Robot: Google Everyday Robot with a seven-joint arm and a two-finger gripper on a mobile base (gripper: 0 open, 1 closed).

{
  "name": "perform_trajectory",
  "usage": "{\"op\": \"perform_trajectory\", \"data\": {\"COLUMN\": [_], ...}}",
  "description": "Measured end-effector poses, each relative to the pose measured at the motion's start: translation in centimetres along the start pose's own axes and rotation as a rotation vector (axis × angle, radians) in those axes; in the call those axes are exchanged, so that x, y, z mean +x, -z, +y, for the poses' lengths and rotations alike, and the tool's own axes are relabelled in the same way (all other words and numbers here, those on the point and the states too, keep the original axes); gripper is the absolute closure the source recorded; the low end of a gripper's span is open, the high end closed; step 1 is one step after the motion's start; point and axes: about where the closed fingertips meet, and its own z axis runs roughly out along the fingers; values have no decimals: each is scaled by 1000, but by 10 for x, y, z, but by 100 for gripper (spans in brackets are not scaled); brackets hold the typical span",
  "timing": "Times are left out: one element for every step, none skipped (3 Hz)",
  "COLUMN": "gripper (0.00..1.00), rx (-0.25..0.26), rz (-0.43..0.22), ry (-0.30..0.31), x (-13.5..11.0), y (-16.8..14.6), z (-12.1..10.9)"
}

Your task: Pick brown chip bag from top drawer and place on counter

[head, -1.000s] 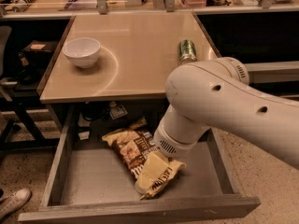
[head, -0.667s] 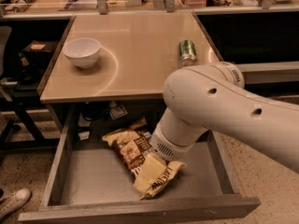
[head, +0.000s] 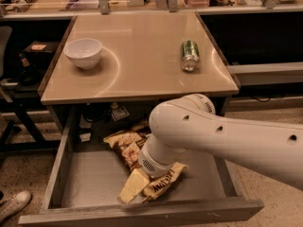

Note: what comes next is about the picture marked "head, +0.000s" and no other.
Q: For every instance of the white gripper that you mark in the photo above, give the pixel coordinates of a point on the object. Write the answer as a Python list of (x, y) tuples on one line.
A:
[(151, 165)]

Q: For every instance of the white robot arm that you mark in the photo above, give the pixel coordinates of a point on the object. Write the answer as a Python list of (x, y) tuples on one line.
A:
[(271, 149)]

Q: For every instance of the green soda can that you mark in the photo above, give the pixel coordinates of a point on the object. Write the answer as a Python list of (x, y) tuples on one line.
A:
[(190, 56)]

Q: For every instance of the black box with label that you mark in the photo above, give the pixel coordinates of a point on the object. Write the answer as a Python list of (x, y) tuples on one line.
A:
[(42, 47)]

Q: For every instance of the brown sea salt chip bag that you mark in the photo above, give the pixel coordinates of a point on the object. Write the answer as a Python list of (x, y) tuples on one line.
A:
[(127, 145)]

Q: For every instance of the grey counter cabinet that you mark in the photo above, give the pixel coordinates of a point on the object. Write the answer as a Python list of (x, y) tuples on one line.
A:
[(140, 59)]

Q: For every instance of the white power adapter tag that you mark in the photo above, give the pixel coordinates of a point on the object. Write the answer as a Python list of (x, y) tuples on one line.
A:
[(119, 113)]

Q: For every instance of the white sneaker shoe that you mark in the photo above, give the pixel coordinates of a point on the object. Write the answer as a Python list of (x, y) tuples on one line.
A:
[(14, 204)]

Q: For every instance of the grey open top drawer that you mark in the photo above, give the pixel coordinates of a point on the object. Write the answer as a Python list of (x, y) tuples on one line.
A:
[(87, 177)]

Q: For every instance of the white ceramic bowl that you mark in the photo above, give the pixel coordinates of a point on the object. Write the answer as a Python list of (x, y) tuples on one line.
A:
[(84, 53)]

